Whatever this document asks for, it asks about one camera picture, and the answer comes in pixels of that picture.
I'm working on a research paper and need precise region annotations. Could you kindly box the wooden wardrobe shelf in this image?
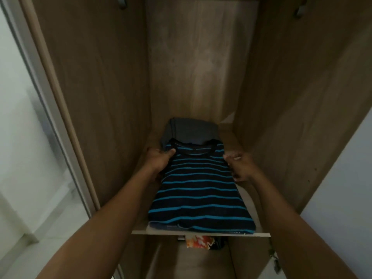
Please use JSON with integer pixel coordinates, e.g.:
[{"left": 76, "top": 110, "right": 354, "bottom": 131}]
[{"left": 131, "top": 125, "right": 271, "bottom": 238}]

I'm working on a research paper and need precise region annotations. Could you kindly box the metal door hinge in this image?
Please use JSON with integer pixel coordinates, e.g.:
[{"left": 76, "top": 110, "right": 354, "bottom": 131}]
[{"left": 269, "top": 248, "right": 281, "bottom": 273}]

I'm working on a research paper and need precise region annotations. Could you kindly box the grey folded garment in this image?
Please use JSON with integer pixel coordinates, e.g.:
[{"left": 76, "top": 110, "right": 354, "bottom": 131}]
[{"left": 159, "top": 117, "right": 219, "bottom": 150}]

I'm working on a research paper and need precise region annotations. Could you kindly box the wooden wardrobe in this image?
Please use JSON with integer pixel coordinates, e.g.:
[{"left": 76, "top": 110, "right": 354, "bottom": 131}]
[{"left": 18, "top": 0, "right": 372, "bottom": 279}]

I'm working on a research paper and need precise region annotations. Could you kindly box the person's left forearm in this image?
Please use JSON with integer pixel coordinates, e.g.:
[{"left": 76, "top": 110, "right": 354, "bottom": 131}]
[{"left": 36, "top": 164, "right": 159, "bottom": 279}]

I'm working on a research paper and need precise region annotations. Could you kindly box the person's right hand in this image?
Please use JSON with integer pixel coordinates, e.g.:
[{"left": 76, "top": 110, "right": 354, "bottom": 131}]
[{"left": 223, "top": 152, "right": 261, "bottom": 182}]

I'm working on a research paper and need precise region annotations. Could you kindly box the person's left hand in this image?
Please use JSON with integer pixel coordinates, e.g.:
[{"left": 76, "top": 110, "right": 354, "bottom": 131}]
[{"left": 143, "top": 147, "right": 176, "bottom": 184}]

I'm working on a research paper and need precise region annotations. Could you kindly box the blue striped dark shirt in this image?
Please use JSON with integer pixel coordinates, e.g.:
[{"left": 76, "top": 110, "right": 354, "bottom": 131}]
[{"left": 148, "top": 139, "right": 257, "bottom": 233}]

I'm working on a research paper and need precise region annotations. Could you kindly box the person's right forearm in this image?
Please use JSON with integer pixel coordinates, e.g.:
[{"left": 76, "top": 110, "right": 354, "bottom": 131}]
[{"left": 248, "top": 168, "right": 368, "bottom": 279}]

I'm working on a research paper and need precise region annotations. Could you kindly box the wardrobe door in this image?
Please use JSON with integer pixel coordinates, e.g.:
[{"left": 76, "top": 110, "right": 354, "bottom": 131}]
[{"left": 0, "top": 0, "right": 101, "bottom": 218}]

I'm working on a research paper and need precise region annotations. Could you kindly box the orange patterned cloth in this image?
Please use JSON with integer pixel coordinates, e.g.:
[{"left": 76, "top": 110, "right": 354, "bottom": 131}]
[{"left": 185, "top": 236, "right": 216, "bottom": 250}]

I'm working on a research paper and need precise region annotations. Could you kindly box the folded denim garment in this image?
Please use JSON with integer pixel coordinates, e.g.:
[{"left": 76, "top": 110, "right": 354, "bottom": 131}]
[{"left": 146, "top": 221, "right": 189, "bottom": 232}]

